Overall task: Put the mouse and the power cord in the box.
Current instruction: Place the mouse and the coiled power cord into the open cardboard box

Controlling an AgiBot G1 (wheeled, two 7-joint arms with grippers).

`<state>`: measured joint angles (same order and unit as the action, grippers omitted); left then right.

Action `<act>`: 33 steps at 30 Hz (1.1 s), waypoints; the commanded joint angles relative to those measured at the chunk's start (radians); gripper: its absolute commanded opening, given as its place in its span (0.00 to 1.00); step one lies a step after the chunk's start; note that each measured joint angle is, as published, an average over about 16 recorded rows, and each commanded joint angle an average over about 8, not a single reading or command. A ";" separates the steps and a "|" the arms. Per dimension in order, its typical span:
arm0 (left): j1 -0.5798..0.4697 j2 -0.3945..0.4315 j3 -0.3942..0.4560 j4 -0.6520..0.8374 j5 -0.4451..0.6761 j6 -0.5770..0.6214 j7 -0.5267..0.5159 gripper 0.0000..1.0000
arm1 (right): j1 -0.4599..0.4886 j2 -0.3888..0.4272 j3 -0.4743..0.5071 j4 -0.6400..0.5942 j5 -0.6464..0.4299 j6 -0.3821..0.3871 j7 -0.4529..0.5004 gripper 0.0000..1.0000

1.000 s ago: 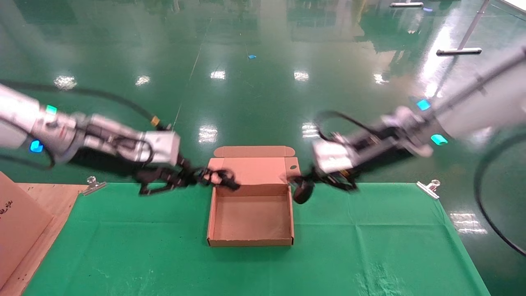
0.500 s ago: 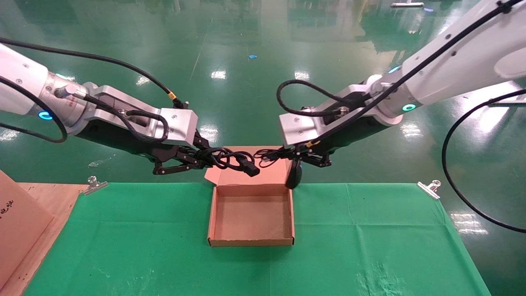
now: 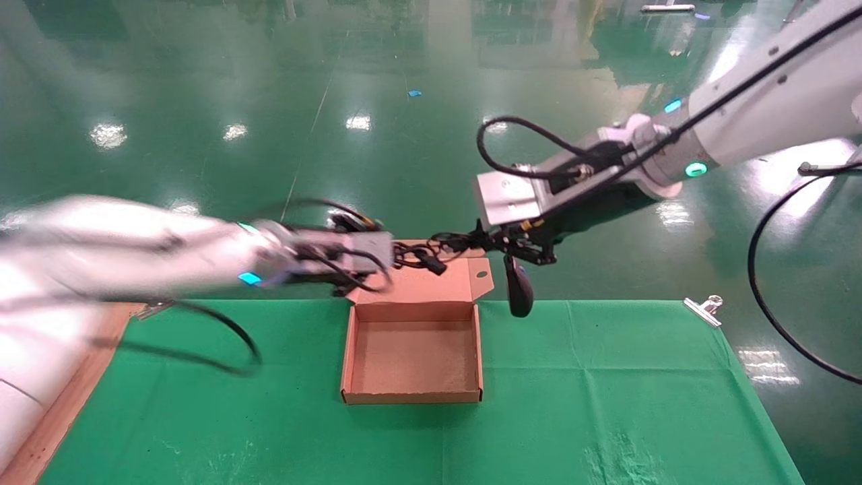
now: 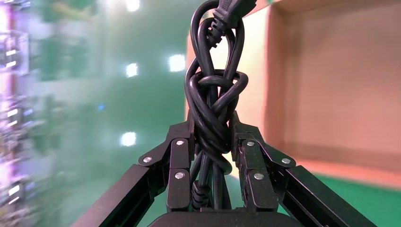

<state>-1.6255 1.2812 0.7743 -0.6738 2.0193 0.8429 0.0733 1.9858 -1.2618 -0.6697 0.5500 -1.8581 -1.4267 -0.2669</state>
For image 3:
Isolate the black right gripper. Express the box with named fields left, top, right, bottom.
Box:
left=465, top=179, right=649, bottom=318

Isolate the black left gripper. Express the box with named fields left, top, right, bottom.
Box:
left=317, top=211, right=393, bottom=298

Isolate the black power cable bundle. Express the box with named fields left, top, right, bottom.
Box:
left=391, top=231, right=486, bottom=277

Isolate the flat open cardboard box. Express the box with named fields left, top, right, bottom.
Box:
left=340, top=239, right=494, bottom=405

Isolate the green table cloth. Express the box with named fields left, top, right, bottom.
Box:
left=37, top=298, right=805, bottom=485

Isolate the metal binder clip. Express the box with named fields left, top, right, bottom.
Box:
left=684, top=294, right=725, bottom=329

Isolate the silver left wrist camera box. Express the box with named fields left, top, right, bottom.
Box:
left=283, top=228, right=395, bottom=276

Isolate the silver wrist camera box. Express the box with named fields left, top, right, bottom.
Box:
left=283, top=228, right=395, bottom=276
left=471, top=128, right=624, bottom=230

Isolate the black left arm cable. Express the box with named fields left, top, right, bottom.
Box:
left=269, top=197, right=395, bottom=297

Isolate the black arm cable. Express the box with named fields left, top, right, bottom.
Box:
left=269, top=197, right=395, bottom=297
left=475, top=5, right=862, bottom=223

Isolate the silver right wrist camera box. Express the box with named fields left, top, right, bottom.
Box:
left=471, top=128, right=624, bottom=230

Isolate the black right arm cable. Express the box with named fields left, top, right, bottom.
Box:
left=475, top=5, right=862, bottom=223

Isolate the thick black hanging cable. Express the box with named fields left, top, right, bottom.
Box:
left=101, top=296, right=263, bottom=378
left=748, top=172, right=862, bottom=386

